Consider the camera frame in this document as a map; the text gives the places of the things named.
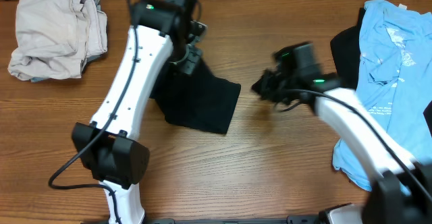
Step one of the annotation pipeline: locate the beige crumpled garment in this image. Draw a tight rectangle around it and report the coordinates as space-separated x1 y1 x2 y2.
7 0 107 82

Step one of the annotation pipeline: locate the light blue t-shirt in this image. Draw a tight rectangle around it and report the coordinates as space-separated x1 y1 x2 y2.
332 0 432 198

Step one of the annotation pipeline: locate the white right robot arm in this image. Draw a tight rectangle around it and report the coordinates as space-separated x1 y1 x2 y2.
252 42 431 224

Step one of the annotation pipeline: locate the black t-shirt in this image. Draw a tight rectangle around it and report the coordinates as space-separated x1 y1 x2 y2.
150 61 241 134

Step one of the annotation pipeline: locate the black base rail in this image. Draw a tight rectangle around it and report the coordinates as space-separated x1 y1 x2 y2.
141 203 364 224

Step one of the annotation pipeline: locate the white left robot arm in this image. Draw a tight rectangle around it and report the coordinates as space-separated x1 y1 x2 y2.
72 0 207 223

